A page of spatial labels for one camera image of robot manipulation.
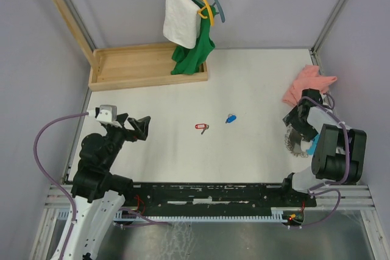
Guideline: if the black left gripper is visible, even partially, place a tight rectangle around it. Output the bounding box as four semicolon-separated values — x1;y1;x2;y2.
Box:
103;113;151;168

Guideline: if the key with blue tag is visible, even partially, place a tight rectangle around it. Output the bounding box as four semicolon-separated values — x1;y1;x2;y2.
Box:
225;114;236;124

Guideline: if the key with red tag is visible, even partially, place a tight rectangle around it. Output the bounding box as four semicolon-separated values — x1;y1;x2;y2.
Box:
195;124;210;135

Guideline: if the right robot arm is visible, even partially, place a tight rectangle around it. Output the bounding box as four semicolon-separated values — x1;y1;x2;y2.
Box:
279;88;367;206

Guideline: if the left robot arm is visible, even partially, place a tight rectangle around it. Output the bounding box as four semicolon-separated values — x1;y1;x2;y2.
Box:
52;105;151;259

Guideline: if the pink cloth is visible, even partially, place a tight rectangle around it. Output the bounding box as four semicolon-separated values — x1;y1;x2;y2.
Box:
282;65;338;107

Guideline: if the wooden tray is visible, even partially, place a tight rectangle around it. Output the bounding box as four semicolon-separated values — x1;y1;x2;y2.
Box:
88;43;208;91

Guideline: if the green garment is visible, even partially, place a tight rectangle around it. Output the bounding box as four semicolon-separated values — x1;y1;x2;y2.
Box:
171;18;215;75

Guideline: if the white towel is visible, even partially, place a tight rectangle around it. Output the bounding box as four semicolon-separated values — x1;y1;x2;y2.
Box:
163;0;200;49

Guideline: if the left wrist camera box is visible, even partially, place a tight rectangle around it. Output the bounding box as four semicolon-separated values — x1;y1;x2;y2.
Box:
95;105;119;127

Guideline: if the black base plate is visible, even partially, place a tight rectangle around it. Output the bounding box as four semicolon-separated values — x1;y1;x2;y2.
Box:
124;182;317;217

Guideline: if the white slotted cable duct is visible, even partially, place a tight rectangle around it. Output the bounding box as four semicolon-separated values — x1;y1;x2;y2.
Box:
56;206;290;221

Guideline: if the wooden rack post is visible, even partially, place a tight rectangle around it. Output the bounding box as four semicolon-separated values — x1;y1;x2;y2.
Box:
52;0;101;76

